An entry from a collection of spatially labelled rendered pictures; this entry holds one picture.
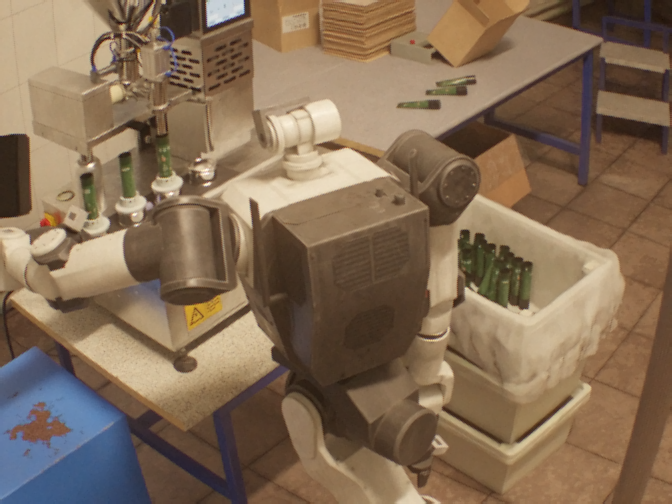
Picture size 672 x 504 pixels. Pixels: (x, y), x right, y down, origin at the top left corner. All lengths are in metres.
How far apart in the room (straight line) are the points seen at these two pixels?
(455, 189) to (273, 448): 1.55
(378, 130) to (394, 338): 1.56
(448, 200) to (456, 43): 2.02
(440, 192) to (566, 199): 2.75
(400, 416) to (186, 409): 0.53
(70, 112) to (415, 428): 1.00
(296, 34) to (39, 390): 2.03
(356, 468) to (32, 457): 0.80
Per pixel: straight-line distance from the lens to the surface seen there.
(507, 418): 2.52
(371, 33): 3.61
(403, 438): 1.59
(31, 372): 2.39
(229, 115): 2.25
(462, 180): 1.55
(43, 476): 2.10
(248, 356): 2.07
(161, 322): 2.01
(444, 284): 1.68
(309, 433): 1.68
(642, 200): 4.35
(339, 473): 1.73
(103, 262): 1.48
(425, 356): 1.80
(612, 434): 2.99
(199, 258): 1.41
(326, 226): 1.37
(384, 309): 1.46
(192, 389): 1.99
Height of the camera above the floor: 2.01
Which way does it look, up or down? 32 degrees down
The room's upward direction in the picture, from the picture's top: 2 degrees counter-clockwise
